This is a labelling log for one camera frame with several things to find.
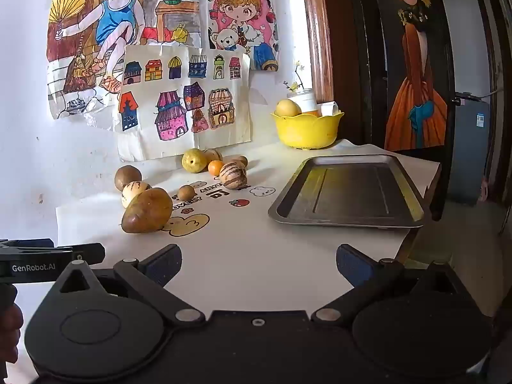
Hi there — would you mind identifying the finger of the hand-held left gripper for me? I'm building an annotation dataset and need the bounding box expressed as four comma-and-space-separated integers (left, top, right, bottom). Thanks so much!
73, 243, 106, 267
0, 239, 55, 248

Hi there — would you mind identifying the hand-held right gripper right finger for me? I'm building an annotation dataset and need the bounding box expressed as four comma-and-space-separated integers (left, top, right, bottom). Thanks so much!
311, 243, 477, 326

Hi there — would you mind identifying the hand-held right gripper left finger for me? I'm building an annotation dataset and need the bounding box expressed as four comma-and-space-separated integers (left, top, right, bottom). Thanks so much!
48, 243, 207, 326

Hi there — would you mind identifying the large yellow-brown mango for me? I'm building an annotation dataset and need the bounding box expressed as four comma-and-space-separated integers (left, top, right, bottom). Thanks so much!
122, 187, 174, 234

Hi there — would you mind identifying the metal baking tray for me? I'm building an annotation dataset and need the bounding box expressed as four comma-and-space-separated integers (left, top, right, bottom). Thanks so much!
268, 155, 425, 231

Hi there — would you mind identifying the pale striped pepino melon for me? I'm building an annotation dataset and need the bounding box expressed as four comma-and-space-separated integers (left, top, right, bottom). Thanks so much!
122, 181, 152, 208

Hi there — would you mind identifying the yellow-brown round fruit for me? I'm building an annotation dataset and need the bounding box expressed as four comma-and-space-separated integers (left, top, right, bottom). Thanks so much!
114, 165, 142, 192

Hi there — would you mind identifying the yellow-green pear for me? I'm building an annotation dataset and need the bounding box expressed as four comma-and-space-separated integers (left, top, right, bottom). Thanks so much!
181, 149, 208, 174

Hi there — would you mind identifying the purple striped pepino melon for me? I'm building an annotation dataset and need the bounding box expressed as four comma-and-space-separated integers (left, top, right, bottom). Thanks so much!
219, 161, 248, 190

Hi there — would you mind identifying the person's left hand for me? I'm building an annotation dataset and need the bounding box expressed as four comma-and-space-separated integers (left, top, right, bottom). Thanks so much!
0, 303, 25, 369

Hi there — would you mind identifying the white printed tablecloth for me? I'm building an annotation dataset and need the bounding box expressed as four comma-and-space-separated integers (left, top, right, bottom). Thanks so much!
55, 139, 443, 331

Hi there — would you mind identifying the yellow plastic bowl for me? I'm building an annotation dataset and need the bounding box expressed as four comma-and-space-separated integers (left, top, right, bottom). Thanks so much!
270, 110, 345, 150

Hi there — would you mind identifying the grey appliance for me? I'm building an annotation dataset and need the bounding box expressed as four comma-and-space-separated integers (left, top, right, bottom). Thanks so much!
447, 96, 491, 205

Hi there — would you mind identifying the white jar with orange band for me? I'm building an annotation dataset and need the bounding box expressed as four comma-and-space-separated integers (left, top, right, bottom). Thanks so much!
288, 90, 321, 115

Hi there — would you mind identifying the large pale yellow fruit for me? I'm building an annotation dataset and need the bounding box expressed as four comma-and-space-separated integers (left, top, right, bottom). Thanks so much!
276, 99, 302, 118

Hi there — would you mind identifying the drawing of colourful houses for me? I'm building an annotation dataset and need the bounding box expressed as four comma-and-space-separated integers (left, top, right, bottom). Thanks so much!
112, 44, 252, 161

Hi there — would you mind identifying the painting of orange dress figure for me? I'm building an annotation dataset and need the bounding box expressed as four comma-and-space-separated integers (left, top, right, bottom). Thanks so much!
383, 0, 449, 152

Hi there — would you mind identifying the yellow flower twig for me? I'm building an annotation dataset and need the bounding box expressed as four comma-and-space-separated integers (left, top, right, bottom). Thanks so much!
283, 61, 308, 93

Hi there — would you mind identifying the black door panel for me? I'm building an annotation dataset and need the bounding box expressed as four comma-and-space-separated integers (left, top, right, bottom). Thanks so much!
332, 0, 457, 221

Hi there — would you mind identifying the brown wooden door frame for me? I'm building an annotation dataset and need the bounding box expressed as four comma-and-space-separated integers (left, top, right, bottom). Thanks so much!
299, 0, 335, 105

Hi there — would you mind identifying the wall poster of laughing child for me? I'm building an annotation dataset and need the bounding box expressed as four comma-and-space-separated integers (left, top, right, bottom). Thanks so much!
46, 0, 209, 120

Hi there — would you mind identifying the pink wall poster with teddy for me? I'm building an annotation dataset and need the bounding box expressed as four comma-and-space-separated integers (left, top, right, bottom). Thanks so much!
206, 0, 280, 73

